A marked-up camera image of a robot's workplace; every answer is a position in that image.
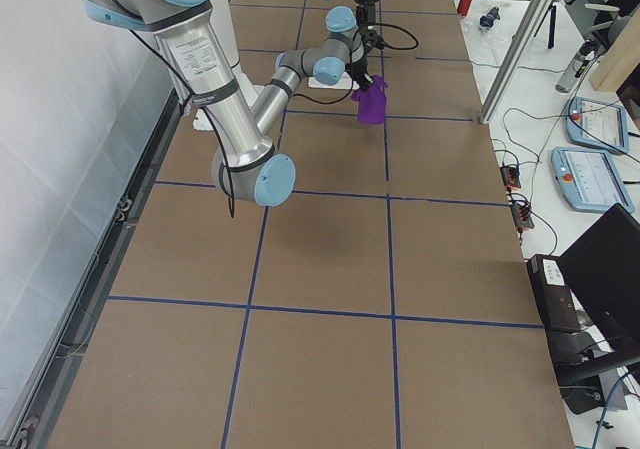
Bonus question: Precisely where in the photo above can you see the purple towel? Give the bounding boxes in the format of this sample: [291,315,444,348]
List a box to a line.
[351,75,387,125]

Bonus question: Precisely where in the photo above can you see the blue tape strip lengthwise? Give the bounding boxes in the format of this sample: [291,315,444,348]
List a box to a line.
[377,0,403,449]

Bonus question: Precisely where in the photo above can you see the blue black tool on table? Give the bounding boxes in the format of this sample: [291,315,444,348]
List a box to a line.
[479,6,500,30]

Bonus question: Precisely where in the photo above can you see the upper orange connector block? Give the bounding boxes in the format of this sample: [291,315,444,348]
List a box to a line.
[500,165,521,191]

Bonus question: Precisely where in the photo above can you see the orange connector block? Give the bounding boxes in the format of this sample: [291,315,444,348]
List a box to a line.
[509,193,535,233]
[500,165,521,191]

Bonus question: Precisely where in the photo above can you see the black tripod stand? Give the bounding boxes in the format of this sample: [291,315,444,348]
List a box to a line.
[547,0,576,49]

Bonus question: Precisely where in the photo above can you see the lower orange connector block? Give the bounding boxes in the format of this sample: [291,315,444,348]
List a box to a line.
[509,193,535,233]

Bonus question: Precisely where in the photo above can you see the brown cardboard table mat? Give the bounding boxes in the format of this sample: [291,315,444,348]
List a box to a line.
[48,0,573,448]

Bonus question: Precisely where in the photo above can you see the blue tape strip crosswise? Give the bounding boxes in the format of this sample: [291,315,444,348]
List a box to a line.
[154,180,508,207]

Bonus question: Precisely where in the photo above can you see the upper blue teach pendant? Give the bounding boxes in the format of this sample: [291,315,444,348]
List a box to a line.
[566,97,630,154]

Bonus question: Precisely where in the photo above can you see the blue teach pendant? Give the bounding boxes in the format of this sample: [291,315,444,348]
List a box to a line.
[551,147,635,214]
[566,97,630,154]

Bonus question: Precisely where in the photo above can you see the lower blue teach pendant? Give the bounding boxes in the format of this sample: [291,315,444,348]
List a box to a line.
[551,147,635,214]

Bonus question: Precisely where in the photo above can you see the wooden board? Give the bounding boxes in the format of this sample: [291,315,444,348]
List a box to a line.
[590,12,640,92]

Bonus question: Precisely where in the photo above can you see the black monitor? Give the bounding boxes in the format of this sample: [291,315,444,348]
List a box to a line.
[556,204,639,385]

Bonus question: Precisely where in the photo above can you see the black computer box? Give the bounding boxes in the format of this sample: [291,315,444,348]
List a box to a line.
[526,254,586,334]

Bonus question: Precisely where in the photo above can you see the white rack base plate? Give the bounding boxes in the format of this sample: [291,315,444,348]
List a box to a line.
[307,71,357,90]

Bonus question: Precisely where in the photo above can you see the aluminium frame post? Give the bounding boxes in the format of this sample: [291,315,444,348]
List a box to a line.
[479,0,552,124]

